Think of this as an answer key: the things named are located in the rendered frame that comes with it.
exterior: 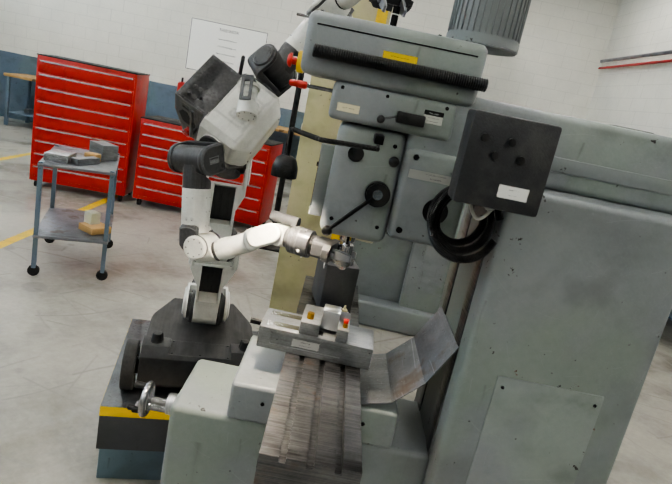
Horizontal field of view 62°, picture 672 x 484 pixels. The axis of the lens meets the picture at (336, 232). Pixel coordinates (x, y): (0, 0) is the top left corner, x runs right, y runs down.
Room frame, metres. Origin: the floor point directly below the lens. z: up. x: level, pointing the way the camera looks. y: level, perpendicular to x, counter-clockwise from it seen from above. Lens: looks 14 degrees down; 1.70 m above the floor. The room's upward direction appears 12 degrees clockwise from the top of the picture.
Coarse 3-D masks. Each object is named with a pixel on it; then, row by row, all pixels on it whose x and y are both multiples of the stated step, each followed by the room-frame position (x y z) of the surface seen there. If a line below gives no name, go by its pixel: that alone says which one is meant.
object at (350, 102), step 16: (336, 96) 1.52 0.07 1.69; (352, 96) 1.52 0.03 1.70; (368, 96) 1.52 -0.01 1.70; (384, 96) 1.52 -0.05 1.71; (400, 96) 1.52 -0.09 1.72; (416, 96) 1.54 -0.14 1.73; (336, 112) 1.52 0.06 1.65; (352, 112) 1.52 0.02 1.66; (368, 112) 1.52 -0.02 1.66; (384, 112) 1.52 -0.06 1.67; (416, 112) 1.52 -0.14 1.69; (432, 112) 1.52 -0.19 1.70; (448, 112) 1.52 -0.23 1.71; (384, 128) 1.53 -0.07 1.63; (400, 128) 1.52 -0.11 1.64; (416, 128) 1.52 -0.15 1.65; (432, 128) 1.52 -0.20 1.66; (448, 128) 1.52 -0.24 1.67
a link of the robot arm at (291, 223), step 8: (272, 216) 1.70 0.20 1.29; (280, 216) 1.70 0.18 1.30; (288, 216) 1.70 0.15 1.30; (280, 224) 1.70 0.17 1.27; (288, 224) 1.69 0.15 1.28; (296, 224) 1.68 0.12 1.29; (288, 232) 1.66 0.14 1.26; (296, 232) 1.65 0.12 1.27; (280, 240) 1.66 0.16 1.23; (288, 240) 1.64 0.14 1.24; (288, 248) 1.65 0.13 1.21
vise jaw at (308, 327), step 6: (306, 306) 1.68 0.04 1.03; (312, 306) 1.69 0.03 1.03; (318, 306) 1.70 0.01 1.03; (306, 312) 1.63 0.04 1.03; (318, 312) 1.65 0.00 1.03; (306, 318) 1.58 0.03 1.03; (318, 318) 1.60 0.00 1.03; (300, 324) 1.56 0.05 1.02; (306, 324) 1.55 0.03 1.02; (312, 324) 1.55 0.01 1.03; (318, 324) 1.56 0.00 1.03; (300, 330) 1.56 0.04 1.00; (306, 330) 1.55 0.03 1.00; (312, 330) 1.55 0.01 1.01; (318, 330) 1.55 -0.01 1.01
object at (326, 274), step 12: (324, 264) 1.97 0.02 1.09; (324, 276) 1.93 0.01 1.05; (336, 276) 1.92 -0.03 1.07; (348, 276) 1.93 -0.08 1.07; (312, 288) 2.11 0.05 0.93; (324, 288) 1.92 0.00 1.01; (336, 288) 1.93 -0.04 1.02; (348, 288) 1.94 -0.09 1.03; (324, 300) 1.92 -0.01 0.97; (336, 300) 1.93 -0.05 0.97; (348, 300) 1.94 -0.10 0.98
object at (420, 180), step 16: (416, 160) 1.52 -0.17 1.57; (432, 160) 1.52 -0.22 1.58; (448, 160) 1.52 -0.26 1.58; (400, 176) 1.53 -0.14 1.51; (416, 176) 1.52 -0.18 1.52; (432, 176) 1.52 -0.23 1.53; (448, 176) 1.52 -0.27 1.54; (400, 192) 1.52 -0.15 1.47; (416, 192) 1.52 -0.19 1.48; (432, 192) 1.52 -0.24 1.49; (400, 208) 1.52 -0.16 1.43; (416, 208) 1.52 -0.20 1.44; (448, 208) 1.52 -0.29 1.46; (400, 224) 1.52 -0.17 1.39; (416, 224) 1.52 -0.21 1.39; (448, 224) 1.52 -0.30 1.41; (416, 240) 1.52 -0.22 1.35
